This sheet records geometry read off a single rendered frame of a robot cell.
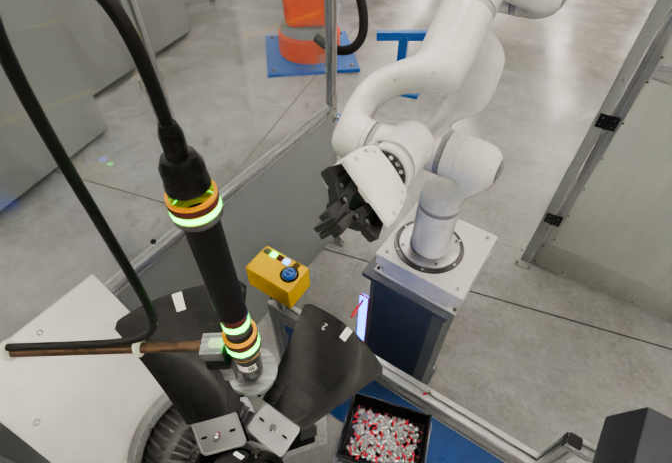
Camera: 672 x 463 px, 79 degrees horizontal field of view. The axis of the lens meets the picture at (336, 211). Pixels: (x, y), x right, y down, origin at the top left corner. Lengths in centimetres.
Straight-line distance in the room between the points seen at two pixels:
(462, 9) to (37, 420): 100
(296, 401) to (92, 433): 39
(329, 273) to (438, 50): 197
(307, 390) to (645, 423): 62
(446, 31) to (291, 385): 71
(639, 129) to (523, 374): 126
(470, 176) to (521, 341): 156
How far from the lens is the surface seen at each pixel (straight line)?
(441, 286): 126
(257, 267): 122
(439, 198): 113
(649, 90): 212
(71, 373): 97
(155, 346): 60
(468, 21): 71
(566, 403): 242
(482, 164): 103
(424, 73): 68
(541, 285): 274
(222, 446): 85
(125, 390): 100
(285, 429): 90
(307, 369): 92
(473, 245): 139
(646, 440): 99
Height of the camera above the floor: 204
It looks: 46 degrees down
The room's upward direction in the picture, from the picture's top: straight up
